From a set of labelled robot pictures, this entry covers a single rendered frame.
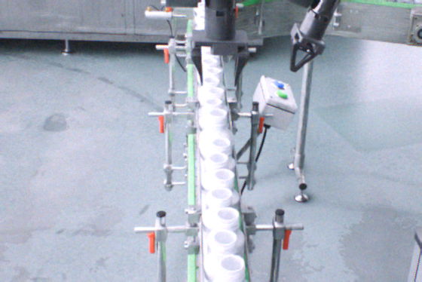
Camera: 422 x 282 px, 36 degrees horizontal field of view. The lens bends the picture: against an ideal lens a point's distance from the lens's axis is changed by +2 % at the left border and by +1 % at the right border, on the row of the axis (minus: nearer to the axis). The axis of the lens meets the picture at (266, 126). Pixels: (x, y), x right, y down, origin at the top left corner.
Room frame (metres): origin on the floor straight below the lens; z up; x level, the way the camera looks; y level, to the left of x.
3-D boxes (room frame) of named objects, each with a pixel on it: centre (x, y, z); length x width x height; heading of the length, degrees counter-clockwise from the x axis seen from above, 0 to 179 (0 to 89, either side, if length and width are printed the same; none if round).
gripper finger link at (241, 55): (1.13, 0.08, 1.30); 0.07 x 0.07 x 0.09; 8
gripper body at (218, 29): (1.13, 0.10, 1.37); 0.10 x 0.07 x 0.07; 98
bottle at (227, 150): (1.07, 0.09, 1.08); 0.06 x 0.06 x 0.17
